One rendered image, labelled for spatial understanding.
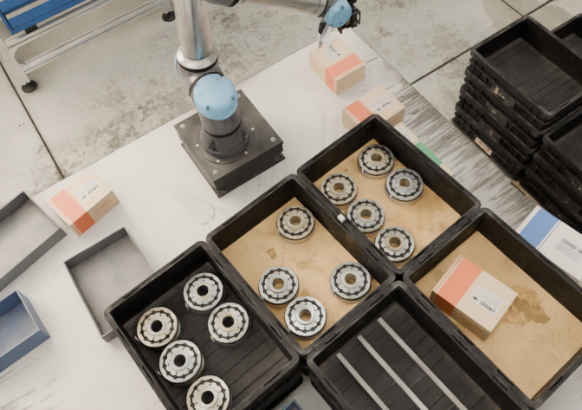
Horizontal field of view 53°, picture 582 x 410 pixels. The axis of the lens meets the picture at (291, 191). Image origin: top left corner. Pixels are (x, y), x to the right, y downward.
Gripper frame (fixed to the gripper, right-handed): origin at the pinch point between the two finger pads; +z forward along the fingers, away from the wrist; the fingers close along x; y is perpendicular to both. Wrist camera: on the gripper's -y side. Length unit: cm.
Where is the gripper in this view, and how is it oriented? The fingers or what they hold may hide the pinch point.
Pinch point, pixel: (337, 36)
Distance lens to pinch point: 194.6
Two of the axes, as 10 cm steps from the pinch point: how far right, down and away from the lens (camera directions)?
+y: 5.6, 7.0, -4.5
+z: 0.6, 5.0, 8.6
